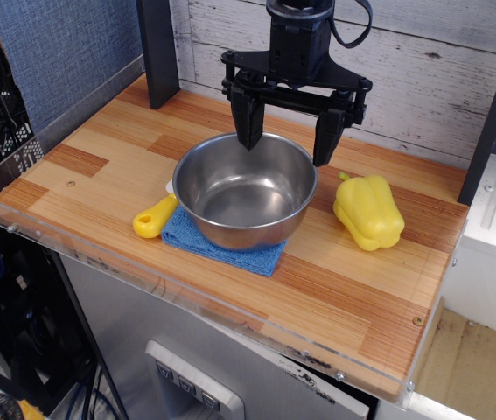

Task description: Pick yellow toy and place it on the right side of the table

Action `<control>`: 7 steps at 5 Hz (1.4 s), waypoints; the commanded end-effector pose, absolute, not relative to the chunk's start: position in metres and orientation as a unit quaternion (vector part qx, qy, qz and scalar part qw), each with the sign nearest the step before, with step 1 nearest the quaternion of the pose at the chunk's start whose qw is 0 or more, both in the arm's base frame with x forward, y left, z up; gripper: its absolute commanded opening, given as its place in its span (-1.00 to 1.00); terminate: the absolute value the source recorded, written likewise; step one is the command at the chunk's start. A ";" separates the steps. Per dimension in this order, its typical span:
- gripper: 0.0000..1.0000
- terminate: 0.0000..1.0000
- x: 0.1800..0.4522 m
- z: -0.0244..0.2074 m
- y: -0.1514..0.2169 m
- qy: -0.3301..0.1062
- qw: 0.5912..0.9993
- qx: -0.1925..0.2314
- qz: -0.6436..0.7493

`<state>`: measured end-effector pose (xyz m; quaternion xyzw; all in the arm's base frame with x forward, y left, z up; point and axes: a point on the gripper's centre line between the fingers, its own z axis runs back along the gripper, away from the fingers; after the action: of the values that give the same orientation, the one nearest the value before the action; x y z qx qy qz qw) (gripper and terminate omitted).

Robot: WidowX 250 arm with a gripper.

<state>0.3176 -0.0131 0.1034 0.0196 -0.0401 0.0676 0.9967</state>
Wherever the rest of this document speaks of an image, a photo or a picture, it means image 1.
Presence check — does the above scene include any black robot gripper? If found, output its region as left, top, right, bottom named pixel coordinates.
left=221, top=1, right=373, bottom=166

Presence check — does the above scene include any yellow bell pepper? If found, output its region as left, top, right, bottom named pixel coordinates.
left=333, top=172, right=405, bottom=251

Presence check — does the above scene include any stainless steel bowl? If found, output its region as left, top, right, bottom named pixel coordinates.
left=172, top=133, right=318, bottom=251

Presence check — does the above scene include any clear acrylic table guard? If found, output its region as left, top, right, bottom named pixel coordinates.
left=0, top=78, right=463, bottom=402

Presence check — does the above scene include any blue folded cloth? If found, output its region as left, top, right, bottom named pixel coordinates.
left=161, top=206, right=287, bottom=277

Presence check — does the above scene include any silver cabinet with buttons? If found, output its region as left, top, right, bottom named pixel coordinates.
left=60, top=256, right=377, bottom=419

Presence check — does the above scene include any dark left frame post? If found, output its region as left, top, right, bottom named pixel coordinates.
left=136, top=0, right=180, bottom=109

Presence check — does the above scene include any yellow handled knife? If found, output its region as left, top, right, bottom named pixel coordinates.
left=132, top=180, right=178, bottom=239

